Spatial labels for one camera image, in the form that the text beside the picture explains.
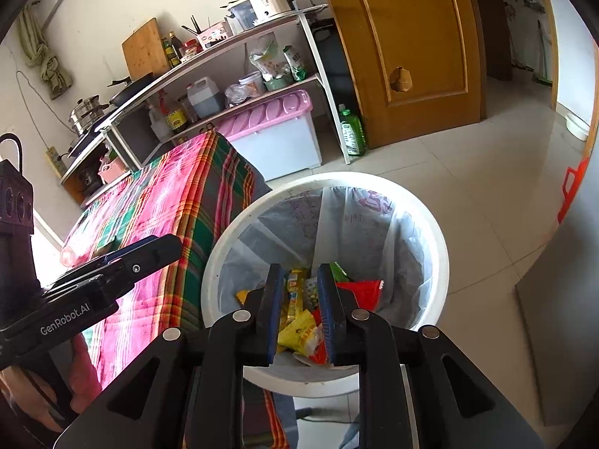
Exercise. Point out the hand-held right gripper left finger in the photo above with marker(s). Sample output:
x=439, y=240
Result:
x=277, y=318

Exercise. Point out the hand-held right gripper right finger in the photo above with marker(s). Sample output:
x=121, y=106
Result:
x=327, y=318

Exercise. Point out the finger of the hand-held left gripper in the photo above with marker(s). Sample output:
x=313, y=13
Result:
x=135, y=262

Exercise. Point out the long yellow snack wrapper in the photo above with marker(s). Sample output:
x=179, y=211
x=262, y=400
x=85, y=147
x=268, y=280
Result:
x=292, y=299

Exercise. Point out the yellow snack packet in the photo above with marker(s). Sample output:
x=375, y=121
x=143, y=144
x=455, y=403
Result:
x=299, y=332

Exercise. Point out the red snack packet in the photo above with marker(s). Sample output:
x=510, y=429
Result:
x=360, y=294

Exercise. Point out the white round trash bin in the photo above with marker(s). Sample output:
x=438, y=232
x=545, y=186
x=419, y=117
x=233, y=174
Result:
x=437, y=262

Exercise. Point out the person's left hand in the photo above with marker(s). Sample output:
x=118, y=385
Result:
x=18, y=395

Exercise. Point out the green dotted snack packet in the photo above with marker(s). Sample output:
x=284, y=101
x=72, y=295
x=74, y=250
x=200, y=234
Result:
x=312, y=294

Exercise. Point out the small red wrapper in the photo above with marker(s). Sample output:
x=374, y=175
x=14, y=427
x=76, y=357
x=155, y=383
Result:
x=319, y=351

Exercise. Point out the pink plaid tablecloth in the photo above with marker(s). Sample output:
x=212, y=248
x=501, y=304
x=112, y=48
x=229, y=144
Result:
x=187, y=196

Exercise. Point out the translucent printed bin liner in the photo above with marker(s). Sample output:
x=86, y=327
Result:
x=355, y=238

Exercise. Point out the pink basket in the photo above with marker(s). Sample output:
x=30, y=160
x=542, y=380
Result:
x=112, y=170

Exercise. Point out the black induction cooker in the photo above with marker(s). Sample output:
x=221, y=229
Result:
x=86, y=142

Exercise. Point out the white power strip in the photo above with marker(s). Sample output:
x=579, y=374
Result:
x=55, y=160

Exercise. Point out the white plastic bottle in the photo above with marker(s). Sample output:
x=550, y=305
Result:
x=158, y=126

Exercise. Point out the soy sauce bottle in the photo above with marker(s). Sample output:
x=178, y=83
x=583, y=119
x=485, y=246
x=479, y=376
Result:
x=174, y=117

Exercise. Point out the steel pot stack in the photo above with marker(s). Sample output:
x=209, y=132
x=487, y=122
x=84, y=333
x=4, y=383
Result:
x=89, y=117

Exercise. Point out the black frying pan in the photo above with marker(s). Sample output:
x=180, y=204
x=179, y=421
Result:
x=133, y=89

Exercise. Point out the storage box with pink lid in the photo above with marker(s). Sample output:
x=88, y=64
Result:
x=281, y=145

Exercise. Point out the plastic jug with dark liquid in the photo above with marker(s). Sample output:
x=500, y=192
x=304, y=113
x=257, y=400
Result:
x=205, y=100

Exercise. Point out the green detergent bottle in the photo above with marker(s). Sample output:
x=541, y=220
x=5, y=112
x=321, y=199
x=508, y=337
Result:
x=353, y=133

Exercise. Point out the crumpled clear plastic bag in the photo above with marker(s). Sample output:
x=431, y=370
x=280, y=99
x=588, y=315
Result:
x=235, y=95

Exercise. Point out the wooden cutting board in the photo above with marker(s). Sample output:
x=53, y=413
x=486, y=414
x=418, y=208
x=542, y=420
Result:
x=145, y=51

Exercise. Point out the white plastic tub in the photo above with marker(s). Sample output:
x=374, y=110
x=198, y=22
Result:
x=251, y=83

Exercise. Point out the green hanging towel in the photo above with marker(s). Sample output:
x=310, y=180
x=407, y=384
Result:
x=47, y=65

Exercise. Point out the red sauce jar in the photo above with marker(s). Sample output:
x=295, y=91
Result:
x=192, y=46

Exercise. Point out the green bowl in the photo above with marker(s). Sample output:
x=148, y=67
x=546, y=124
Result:
x=281, y=84

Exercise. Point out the silver refrigerator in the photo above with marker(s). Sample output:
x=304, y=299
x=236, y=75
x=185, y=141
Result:
x=561, y=313

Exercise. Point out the white metal shelf rack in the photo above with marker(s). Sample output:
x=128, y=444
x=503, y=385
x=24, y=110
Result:
x=224, y=44

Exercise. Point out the pink chopstick holder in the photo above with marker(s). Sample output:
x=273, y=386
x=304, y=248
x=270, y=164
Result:
x=214, y=36

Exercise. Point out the clear bag of food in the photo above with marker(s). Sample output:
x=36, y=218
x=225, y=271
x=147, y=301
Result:
x=266, y=58

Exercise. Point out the dark chopsticks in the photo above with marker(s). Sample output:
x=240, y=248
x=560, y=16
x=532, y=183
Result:
x=194, y=27

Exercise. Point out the black panel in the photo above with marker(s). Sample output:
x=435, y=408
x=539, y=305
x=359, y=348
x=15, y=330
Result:
x=334, y=70

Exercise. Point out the green and white packet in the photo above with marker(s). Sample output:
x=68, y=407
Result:
x=295, y=63

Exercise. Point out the clear plastic container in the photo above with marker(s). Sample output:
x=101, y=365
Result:
x=242, y=16

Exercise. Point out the red thermos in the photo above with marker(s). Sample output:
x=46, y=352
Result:
x=572, y=187

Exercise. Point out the wooden door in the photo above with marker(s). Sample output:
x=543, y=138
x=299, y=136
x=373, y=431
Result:
x=421, y=32

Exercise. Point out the white basin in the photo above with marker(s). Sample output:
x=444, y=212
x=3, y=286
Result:
x=576, y=126

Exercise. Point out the wooden door frame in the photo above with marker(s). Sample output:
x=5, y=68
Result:
x=551, y=46

